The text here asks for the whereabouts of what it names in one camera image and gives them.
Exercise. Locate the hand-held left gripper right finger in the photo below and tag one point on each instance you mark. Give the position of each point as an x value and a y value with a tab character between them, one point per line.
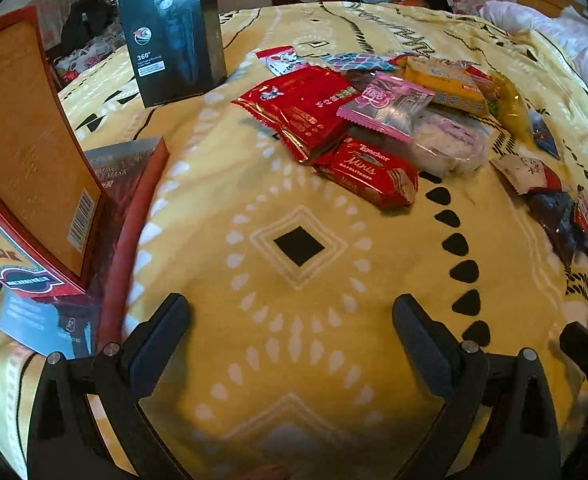
419	346

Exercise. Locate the flat dark red box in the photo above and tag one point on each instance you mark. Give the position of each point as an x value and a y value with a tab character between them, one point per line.
124	170

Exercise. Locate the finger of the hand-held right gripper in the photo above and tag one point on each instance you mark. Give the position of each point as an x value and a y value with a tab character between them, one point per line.
586	350

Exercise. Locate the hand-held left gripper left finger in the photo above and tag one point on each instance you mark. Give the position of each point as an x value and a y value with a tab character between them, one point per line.
161	341

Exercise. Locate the spread of mixed snacks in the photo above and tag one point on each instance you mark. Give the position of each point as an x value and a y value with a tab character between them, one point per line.
299	110

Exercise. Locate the black bag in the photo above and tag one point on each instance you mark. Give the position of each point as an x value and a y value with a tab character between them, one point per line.
89	20

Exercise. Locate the tall black product box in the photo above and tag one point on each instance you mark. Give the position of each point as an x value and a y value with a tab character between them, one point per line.
174	35

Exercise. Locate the plastic shopping bags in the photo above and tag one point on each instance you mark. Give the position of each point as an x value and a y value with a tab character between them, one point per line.
89	62

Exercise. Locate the red patterned box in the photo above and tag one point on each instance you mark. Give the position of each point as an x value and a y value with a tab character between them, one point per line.
24	135

